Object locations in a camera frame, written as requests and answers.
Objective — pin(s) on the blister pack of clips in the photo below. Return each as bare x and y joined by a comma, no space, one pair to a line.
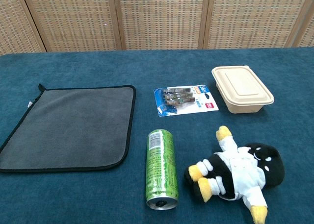
182,100

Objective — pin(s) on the penguin plush toy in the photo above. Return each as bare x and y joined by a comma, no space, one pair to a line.
235,172

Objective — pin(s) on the grey and green cloth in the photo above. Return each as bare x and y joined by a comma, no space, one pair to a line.
73,126

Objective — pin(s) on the green drink can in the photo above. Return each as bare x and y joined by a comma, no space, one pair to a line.
161,165

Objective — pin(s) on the woven folding screen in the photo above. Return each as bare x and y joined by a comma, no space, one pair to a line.
159,18

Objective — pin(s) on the beige lidded food container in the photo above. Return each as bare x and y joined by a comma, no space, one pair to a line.
241,88

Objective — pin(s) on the blue table cloth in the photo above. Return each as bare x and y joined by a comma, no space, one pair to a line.
98,197

